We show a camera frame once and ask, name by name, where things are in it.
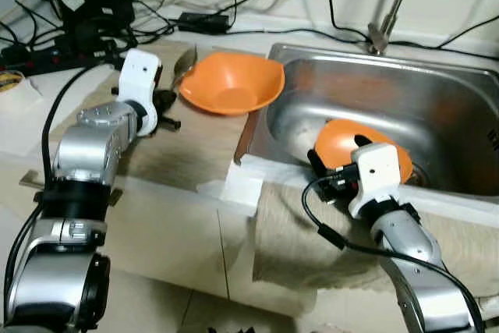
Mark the metal sink drain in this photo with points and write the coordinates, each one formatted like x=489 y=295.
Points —
x=417 y=175

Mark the silver metal fork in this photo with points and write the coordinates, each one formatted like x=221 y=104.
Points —
x=185 y=64

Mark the white paper sheet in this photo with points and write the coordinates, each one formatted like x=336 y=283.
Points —
x=238 y=185

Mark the steel sink faucet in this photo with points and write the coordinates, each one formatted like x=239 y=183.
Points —
x=383 y=33

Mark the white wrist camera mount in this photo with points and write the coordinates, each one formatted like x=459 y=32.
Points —
x=378 y=173
x=140 y=76

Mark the beige woven placemat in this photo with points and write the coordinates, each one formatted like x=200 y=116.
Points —
x=195 y=138

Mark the stainless steel sink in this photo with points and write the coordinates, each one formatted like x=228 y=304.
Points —
x=390 y=83

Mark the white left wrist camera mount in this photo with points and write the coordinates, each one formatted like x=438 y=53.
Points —
x=140 y=76

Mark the orange plastic plate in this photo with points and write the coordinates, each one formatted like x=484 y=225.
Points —
x=343 y=142

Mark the cream cabinet door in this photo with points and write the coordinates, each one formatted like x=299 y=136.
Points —
x=238 y=263
x=164 y=247

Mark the white tape roll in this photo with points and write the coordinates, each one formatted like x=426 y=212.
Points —
x=9 y=79

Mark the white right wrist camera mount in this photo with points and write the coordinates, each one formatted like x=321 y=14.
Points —
x=378 y=173

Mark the black power strip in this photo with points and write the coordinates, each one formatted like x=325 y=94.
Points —
x=47 y=56

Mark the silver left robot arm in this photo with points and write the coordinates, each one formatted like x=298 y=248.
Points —
x=86 y=146

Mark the black power adapter brick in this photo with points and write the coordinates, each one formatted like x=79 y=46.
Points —
x=203 y=23

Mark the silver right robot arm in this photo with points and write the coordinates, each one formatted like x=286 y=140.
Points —
x=413 y=247

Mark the beige hanging towel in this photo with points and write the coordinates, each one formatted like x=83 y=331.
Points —
x=296 y=232

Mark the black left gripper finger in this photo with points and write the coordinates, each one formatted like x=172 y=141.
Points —
x=161 y=98
x=171 y=97

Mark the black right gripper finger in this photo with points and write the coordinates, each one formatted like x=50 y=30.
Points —
x=317 y=165
x=362 y=143

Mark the black battery charger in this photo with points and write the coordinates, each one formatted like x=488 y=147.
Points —
x=93 y=5

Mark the orange plastic bowl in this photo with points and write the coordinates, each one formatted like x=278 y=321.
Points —
x=234 y=83

